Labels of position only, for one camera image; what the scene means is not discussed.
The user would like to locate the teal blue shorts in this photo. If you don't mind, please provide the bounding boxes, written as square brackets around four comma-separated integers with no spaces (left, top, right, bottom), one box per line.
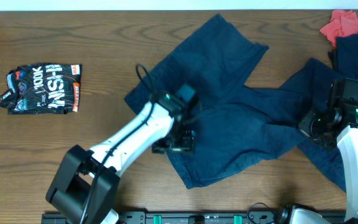
[124,13,310,190]

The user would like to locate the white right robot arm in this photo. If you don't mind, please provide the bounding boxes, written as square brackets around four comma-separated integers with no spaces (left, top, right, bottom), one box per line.
[298,104,358,223]

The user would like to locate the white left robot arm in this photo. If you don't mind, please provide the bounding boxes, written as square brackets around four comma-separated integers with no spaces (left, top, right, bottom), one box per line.
[45,91,198,223]

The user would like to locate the dark navy garment pile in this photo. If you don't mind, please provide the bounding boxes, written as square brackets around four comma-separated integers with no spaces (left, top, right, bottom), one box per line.
[280,34,358,191]

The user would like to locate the red crumpled cloth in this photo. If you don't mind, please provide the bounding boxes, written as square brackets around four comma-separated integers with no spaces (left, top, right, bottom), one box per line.
[319,10,358,48]

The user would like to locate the black printed folded shirt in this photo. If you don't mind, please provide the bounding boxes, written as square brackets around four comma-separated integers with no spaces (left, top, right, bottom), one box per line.
[0,63,82,114]

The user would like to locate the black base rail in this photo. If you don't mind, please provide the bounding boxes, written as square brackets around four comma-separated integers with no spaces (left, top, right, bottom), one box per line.
[40,208,347,224]

